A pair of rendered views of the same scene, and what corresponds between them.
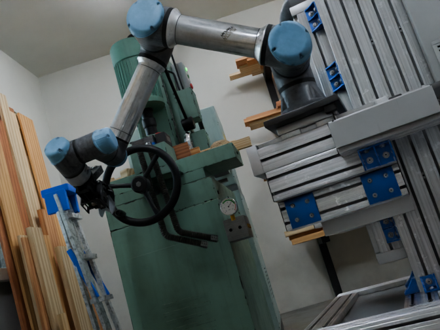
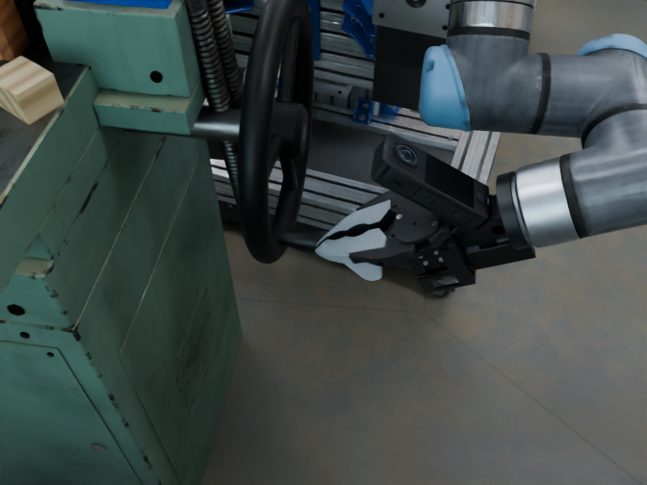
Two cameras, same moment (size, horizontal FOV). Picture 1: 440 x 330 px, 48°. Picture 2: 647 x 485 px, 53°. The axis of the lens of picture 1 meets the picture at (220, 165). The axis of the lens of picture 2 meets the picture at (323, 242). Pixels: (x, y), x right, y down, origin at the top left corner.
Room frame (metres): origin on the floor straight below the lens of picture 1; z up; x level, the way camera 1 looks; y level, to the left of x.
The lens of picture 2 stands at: (1.63, 0.82, 1.27)
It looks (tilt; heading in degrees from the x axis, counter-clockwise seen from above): 50 degrees down; 271
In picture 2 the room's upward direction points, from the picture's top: straight up
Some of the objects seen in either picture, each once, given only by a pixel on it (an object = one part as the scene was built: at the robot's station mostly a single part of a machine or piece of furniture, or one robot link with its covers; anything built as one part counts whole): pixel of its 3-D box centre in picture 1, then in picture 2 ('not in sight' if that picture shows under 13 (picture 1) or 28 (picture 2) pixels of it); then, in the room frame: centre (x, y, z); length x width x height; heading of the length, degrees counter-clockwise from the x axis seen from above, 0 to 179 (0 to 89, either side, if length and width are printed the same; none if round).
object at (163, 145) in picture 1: (155, 161); (139, 13); (1.83, 0.23, 0.91); 0.15 x 0.14 x 0.09; 83
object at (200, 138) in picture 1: (200, 145); not in sight; (2.19, 0.06, 1.02); 0.09 x 0.07 x 0.12; 83
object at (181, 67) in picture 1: (183, 81); not in sight; (2.33, 0.06, 1.40); 0.10 x 0.06 x 0.16; 173
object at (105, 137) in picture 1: (98, 146); (599, 97); (1.38, 0.33, 0.89); 0.11 x 0.11 x 0.08; 85
